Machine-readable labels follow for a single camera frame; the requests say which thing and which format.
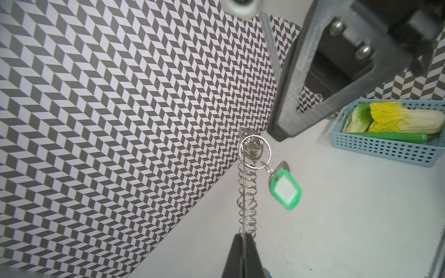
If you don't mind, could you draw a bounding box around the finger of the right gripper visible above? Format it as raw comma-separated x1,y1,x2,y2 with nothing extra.
267,1,412,141

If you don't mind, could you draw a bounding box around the green cucumber in basket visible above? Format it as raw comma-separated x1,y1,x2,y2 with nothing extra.
349,132,432,144

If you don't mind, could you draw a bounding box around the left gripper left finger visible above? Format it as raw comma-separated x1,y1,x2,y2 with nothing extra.
222,234,244,278

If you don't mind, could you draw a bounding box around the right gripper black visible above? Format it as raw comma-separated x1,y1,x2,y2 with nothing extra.
351,1,445,75

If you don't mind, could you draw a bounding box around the yellow green plastic bag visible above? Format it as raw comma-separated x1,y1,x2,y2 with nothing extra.
343,101,445,135

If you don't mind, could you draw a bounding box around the light blue plastic basket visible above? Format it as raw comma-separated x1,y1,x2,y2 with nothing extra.
331,99,445,167

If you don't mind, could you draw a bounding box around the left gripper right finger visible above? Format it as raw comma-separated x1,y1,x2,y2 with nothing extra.
244,241,265,278

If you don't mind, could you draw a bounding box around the key with green tag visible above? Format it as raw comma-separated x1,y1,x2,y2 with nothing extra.
262,161,302,211

